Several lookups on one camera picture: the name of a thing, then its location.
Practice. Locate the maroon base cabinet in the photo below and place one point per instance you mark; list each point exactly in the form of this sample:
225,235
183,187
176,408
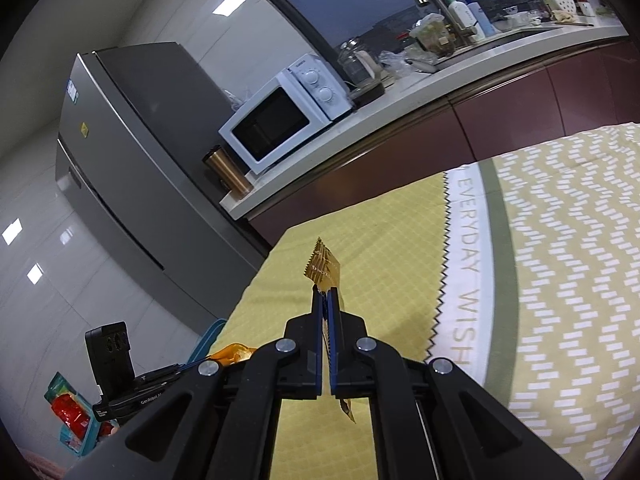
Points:
500,110

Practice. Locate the white and blue bottle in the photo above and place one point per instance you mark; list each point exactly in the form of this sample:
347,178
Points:
482,17

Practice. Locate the red packet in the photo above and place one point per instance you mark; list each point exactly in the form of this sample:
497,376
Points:
75,412

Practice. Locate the green packet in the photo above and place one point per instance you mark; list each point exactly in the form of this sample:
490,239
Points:
60,385

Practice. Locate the bagged vegetables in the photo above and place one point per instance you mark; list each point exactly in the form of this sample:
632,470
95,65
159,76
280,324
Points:
432,35

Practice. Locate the steel kitchen sink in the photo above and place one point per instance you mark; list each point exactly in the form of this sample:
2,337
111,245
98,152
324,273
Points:
500,40

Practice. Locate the zigzag patterned tablecloth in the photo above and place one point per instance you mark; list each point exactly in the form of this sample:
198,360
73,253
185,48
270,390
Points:
550,260

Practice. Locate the white pump bottle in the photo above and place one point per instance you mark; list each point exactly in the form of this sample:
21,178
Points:
460,15

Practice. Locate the black bowl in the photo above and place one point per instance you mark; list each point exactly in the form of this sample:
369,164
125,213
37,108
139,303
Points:
367,91

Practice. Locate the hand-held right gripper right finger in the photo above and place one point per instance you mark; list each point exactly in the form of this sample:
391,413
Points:
335,360

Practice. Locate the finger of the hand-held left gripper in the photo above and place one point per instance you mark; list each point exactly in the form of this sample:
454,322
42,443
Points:
160,375
195,362

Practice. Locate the clear plastic bag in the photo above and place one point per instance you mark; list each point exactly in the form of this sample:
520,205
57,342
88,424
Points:
395,62

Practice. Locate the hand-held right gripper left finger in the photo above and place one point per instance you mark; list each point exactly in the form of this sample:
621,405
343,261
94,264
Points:
320,360

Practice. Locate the copper thermos tumbler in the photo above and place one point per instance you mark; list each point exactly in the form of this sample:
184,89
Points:
227,170

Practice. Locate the white kitchen countertop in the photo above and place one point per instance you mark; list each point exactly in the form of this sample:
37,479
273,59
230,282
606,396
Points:
400,95

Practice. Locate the golden snack wrapper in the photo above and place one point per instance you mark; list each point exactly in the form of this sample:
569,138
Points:
322,265

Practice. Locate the white microwave oven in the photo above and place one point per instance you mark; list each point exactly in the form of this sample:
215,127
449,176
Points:
270,120

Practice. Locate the orange plastic wrapper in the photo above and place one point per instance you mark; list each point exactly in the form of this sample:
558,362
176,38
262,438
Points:
232,351

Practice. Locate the dark framed window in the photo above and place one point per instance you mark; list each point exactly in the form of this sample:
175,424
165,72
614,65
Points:
325,0

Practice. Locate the glass jar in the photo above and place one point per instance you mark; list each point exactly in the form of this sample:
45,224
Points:
357,65

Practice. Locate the grey refrigerator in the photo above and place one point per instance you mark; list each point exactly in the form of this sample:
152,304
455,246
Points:
150,160

